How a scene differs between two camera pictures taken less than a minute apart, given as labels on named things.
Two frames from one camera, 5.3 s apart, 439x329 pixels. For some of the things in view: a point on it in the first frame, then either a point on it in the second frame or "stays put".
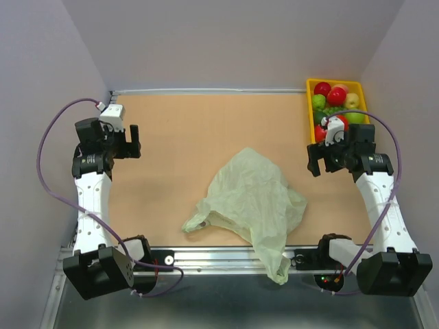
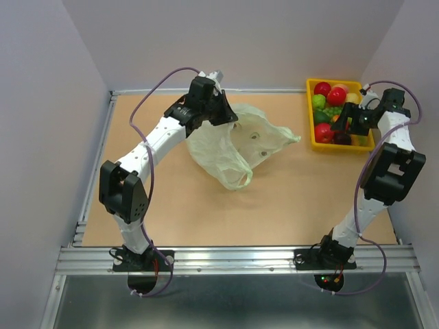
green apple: (318, 101) stays put
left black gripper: (129, 149) to (227, 114)
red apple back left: (322, 88) stays put
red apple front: (320, 133) stays put
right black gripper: (317, 151) to (349, 110)
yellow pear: (352, 100) stays put
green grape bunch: (330, 110) stays put
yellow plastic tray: (356, 86) stays put
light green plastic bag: (252, 194) to (230, 149)
